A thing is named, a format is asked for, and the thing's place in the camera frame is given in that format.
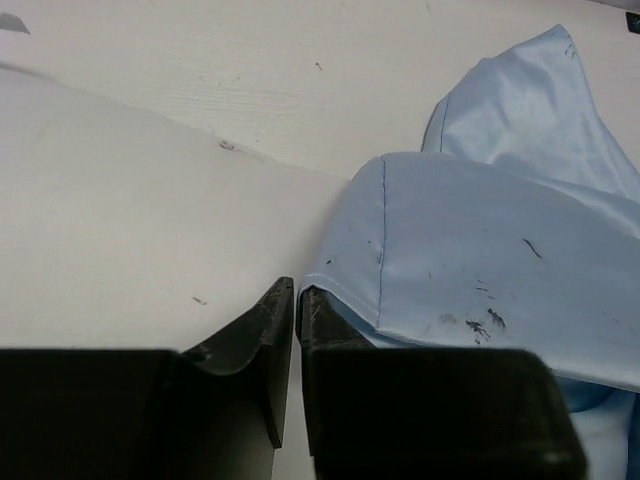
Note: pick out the white pillow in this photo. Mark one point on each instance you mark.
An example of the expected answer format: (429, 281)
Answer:
(121, 228)

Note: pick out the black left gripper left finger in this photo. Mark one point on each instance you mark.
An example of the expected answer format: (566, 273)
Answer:
(214, 411)

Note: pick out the light blue pillowcase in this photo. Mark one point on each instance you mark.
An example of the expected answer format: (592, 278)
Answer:
(516, 225)

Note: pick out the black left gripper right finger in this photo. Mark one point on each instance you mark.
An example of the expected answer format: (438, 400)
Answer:
(428, 413)

